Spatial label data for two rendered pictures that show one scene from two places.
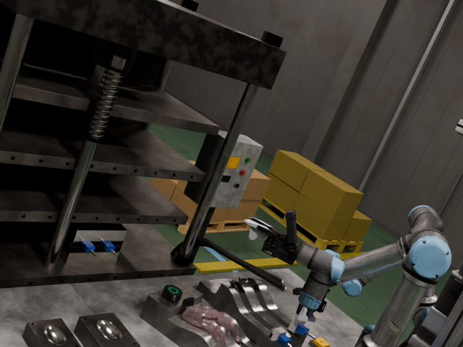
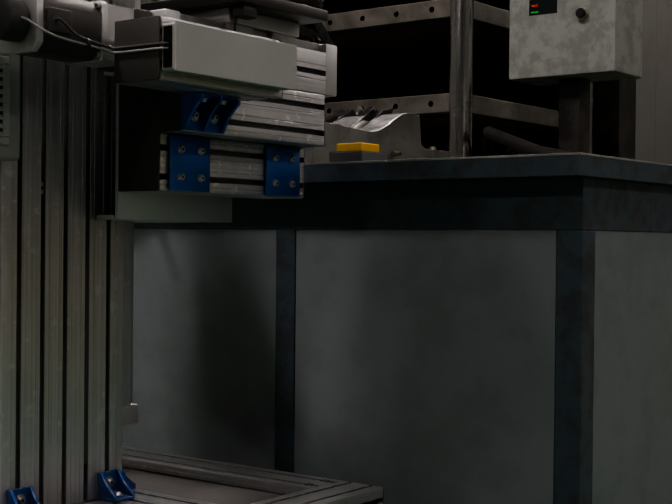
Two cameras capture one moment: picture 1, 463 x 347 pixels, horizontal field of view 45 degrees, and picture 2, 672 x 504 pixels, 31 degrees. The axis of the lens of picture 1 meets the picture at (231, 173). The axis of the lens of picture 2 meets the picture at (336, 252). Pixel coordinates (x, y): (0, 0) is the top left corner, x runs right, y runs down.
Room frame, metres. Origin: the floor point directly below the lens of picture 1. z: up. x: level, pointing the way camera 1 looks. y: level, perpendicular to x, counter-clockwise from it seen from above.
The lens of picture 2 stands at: (2.21, -3.08, 0.65)
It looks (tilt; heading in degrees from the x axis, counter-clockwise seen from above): 1 degrees down; 87
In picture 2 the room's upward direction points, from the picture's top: 1 degrees clockwise
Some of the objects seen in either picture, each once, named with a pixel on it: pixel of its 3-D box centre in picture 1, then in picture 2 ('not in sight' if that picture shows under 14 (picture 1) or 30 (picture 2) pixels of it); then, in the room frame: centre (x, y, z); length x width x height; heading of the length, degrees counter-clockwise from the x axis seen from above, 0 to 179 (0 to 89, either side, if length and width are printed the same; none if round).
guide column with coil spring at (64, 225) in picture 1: (70, 202); not in sight; (2.16, 0.58, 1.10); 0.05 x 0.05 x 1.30
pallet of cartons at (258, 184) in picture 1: (207, 189); not in sight; (5.63, 0.17, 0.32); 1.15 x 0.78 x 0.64; 139
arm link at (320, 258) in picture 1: (326, 266); not in sight; (1.72, -0.41, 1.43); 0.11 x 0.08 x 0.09; 76
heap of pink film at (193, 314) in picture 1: (212, 321); not in sight; (2.06, -0.16, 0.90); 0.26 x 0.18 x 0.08; 66
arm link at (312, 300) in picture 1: (314, 289); not in sight; (1.73, -0.41, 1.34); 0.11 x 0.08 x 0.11; 166
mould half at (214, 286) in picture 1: (251, 307); (340, 143); (2.38, -0.33, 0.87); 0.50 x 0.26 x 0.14; 48
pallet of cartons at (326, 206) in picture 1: (317, 200); not in sight; (6.81, -1.14, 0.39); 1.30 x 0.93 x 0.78; 50
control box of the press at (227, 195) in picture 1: (189, 251); (573, 209); (3.00, 0.05, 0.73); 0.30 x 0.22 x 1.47; 138
